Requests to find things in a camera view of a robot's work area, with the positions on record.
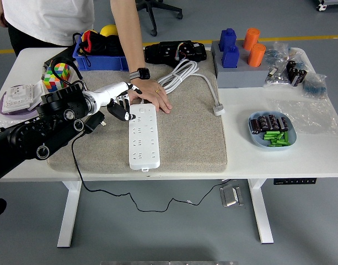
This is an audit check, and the grey-brown mat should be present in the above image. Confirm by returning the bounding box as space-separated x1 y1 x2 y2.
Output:
46 50 229 174

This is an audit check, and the black wristwatch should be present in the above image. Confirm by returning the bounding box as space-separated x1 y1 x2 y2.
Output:
129 67 151 81

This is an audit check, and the black drawstring pouch red-lined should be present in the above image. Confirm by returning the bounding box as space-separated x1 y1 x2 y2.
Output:
72 29 125 67

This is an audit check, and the white power strip with cord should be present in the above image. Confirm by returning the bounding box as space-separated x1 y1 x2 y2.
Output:
128 59 226 172

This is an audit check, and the black desk control panel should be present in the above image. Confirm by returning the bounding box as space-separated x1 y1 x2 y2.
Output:
273 178 318 186

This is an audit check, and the person's left hand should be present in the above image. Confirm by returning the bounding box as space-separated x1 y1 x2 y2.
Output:
127 78 173 114

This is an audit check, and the black electronic device with wires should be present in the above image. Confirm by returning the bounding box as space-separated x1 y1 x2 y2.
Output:
144 40 208 67

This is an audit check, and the clear bag of blue parts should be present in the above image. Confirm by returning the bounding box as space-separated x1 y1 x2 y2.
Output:
288 47 310 70
265 41 292 67
302 73 329 100

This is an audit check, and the empty clear plastic bag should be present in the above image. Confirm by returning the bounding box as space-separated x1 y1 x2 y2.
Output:
272 98 338 136

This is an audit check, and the long black box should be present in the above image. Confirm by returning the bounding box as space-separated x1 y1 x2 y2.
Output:
42 45 77 74

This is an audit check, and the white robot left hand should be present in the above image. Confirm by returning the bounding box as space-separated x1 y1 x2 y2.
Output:
94 81 143 122

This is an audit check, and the purple plate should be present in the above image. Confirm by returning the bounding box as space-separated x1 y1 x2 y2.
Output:
0 92 40 120

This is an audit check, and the white table leg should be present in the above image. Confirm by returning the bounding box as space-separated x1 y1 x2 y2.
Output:
248 178 275 245
57 181 83 248

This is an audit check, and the black office chair base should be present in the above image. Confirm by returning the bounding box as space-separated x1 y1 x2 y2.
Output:
135 0 184 37

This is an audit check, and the blue bottle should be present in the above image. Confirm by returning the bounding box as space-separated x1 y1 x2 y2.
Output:
222 45 240 68
218 28 238 52

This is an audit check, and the yellow ball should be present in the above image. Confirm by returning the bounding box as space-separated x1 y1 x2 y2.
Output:
99 24 119 37

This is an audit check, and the clear bag of metal parts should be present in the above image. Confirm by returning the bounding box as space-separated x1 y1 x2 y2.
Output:
264 65 291 89

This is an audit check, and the aluminium frame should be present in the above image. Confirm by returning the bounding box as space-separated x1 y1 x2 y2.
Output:
313 0 338 12

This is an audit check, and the black plug adapter with cord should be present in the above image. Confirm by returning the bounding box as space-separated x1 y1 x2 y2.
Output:
71 111 232 213

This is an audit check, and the colourful puzzle cube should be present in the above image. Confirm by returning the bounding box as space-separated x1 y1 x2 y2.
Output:
42 62 72 93

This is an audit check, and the blue plastic bin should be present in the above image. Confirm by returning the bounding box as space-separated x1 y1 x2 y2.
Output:
72 33 130 72

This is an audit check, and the light blue tray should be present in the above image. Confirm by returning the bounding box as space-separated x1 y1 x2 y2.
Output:
248 110 297 150

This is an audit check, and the white cover plate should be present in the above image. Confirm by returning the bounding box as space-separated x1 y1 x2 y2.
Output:
28 81 46 111

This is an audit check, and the metal foot pedal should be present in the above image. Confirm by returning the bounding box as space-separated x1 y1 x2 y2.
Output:
219 184 244 208

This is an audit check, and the grey holder block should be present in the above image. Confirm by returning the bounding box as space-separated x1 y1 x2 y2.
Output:
211 40 271 89

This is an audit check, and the orange cylinder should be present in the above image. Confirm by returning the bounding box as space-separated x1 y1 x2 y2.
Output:
247 43 267 67
242 28 261 51

